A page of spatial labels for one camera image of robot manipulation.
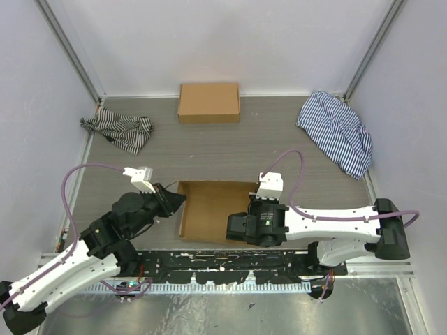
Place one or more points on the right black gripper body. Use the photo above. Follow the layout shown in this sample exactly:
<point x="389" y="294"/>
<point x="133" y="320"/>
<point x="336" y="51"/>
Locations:
<point x="255" y="202"/>

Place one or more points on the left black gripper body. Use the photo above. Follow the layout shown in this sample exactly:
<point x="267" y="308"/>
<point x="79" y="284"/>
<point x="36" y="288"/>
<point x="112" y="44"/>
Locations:
<point x="154" y="207"/>

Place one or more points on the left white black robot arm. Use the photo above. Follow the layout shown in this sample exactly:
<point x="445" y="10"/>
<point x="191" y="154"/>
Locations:
<point x="102" y="250"/>

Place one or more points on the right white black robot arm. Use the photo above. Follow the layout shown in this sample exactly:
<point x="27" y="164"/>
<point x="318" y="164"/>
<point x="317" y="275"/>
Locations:
<point x="334" y="236"/>

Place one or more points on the folded brown cardboard box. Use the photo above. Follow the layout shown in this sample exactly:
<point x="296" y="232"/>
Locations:
<point x="209" y="103"/>

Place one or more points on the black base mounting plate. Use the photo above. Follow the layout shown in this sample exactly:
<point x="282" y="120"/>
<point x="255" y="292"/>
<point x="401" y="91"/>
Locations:
<point x="218" y="277"/>

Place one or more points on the black white striped cloth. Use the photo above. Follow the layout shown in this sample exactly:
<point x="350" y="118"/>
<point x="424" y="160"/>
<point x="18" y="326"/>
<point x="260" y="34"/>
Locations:
<point x="126" y="132"/>

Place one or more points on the blue white striped cloth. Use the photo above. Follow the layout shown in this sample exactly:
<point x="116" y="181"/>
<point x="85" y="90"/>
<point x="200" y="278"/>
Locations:
<point x="338" y="132"/>

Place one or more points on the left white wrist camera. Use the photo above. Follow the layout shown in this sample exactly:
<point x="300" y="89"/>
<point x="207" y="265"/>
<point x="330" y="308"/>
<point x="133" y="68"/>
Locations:
<point x="140" y="178"/>

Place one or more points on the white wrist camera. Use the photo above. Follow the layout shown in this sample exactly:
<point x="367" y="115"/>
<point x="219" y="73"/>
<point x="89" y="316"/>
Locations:
<point x="140" y="178"/>
<point x="270" y="186"/>

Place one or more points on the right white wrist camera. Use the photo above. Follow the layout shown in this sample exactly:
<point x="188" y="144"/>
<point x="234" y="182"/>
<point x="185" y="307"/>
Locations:
<point x="270" y="186"/>

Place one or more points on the grey slotted cable duct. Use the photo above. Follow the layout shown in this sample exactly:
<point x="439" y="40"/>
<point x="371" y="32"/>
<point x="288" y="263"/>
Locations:
<point x="247" y="287"/>

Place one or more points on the aluminium rail front bar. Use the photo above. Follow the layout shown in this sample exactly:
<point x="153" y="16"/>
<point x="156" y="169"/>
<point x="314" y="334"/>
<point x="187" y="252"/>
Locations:
<point x="380" y="269"/>

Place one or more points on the left aluminium corner post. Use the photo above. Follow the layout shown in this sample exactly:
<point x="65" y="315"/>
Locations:
<point x="57" y="17"/>

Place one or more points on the aluminium corner post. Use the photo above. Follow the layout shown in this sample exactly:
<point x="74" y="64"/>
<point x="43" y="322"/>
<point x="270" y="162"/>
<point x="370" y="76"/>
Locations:
<point x="385" y="26"/>
<point x="57" y="17"/>

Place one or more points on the right aluminium corner post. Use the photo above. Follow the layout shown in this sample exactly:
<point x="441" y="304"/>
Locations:
<point x="385" y="26"/>

